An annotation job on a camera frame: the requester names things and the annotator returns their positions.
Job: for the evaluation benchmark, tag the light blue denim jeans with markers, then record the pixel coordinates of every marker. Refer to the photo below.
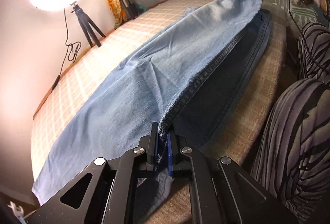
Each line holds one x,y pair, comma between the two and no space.
190,75

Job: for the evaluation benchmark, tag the plaid beige bed cover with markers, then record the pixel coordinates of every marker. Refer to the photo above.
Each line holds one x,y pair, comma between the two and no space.
85,74

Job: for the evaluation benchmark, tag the white clip desk lamp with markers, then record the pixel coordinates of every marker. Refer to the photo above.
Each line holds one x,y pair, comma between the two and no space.
18,211

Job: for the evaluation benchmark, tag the striped grey trousers leg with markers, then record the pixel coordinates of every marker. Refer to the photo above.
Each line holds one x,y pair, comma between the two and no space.
292,162

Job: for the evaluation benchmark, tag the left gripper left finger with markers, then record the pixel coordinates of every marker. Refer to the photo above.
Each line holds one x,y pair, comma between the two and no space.
152,150

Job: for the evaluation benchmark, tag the small black tripod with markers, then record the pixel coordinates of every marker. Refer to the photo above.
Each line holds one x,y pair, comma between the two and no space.
87,25

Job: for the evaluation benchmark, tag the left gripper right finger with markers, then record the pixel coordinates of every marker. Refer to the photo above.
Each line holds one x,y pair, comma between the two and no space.
177,165

